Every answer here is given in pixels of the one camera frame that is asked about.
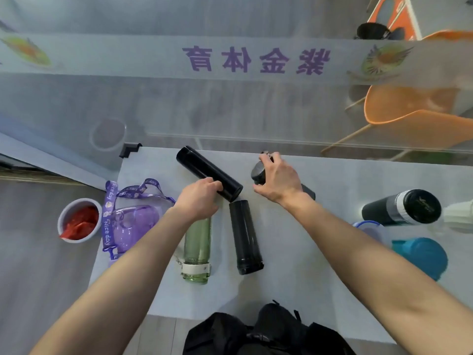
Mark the person's left hand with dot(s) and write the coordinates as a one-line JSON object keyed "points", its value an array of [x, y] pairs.
{"points": [[199, 199]]}

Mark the person's right hand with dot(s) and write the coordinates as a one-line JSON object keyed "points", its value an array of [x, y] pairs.
{"points": [[282, 181]]}

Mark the slim black thermos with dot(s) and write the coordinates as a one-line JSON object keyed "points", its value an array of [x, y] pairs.
{"points": [[199, 164]]}

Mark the green transparent bottle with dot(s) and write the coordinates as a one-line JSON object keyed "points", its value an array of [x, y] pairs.
{"points": [[197, 244]]}

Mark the dark smoky bottle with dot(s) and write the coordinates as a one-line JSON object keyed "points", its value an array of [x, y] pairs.
{"points": [[245, 236]]}

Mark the purple transparent kids bottle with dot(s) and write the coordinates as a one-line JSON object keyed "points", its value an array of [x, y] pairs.
{"points": [[129, 225]]}

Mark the white purple bottle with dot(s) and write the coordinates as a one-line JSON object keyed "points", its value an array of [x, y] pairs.
{"points": [[369, 229]]}

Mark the black bottle white band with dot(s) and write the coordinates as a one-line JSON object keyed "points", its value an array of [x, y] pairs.
{"points": [[417, 207]]}

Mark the teal blue bottle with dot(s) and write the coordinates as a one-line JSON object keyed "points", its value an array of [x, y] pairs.
{"points": [[425, 255]]}

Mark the grey lid clear bottle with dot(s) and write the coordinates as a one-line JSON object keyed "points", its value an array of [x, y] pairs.
{"points": [[460, 216]]}

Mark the person's left forearm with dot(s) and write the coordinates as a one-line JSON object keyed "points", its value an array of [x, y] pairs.
{"points": [[122, 288]]}

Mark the person's right forearm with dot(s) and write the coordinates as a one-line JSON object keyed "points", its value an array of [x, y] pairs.
{"points": [[369, 277]]}

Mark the person's black clothing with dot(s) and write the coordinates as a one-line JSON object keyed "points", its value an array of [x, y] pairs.
{"points": [[266, 332]]}

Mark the black table corner guard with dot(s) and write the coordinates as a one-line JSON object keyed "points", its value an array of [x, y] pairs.
{"points": [[127, 148]]}

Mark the grey table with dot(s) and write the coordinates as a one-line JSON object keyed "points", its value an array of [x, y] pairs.
{"points": [[295, 273]]}

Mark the white bucket red contents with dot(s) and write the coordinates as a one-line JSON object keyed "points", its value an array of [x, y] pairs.
{"points": [[79, 221]]}

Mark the orange plastic chair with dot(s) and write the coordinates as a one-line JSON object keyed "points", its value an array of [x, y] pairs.
{"points": [[406, 125]]}

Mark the frosted glass banner strip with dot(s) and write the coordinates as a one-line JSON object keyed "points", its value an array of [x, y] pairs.
{"points": [[148, 57]]}

